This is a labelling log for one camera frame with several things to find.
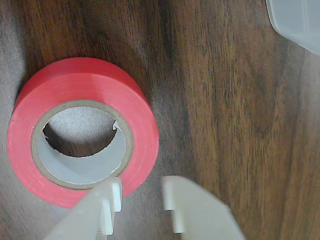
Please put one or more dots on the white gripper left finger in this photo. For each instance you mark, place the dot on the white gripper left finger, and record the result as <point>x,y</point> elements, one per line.
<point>90,212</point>

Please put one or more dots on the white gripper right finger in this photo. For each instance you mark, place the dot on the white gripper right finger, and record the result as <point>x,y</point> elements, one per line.
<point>200,212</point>

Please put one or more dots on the red tape roll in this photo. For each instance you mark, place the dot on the red tape roll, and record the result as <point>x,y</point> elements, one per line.
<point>82,82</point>

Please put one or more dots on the clear plastic storage box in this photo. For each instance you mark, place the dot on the clear plastic storage box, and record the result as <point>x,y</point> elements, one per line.
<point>297,22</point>

